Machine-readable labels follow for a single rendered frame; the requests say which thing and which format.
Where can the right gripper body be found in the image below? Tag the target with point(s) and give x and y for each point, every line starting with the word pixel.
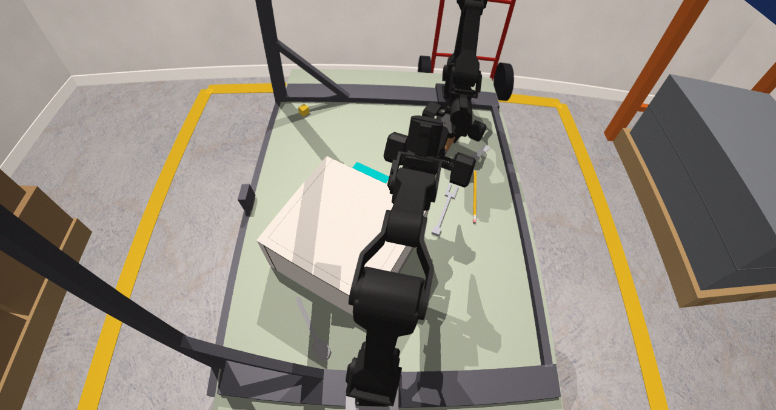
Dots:
pixel 461 168

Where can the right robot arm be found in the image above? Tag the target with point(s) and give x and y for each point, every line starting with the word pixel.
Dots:
pixel 389 304

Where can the large cream box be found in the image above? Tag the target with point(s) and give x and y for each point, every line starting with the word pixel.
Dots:
pixel 317 237

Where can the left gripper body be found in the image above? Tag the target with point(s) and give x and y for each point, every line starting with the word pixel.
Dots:
pixel 475 131

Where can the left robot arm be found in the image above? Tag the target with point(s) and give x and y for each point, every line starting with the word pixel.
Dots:
pixel 463 69

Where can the grey spoon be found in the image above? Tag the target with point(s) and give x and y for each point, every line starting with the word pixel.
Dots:
pixel 320 350

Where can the grey wrench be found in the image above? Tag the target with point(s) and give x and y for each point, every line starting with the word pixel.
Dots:
pixel 436 229

